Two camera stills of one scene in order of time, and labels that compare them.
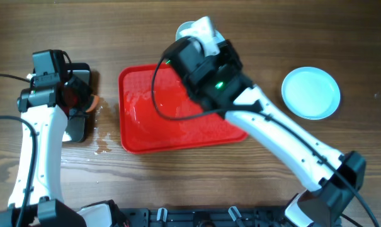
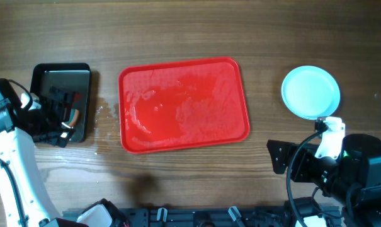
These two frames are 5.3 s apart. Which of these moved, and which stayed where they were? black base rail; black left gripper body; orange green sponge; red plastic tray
Moved: black left gripper body; orange green sponge
Stayed: red plastic tray; black base rail
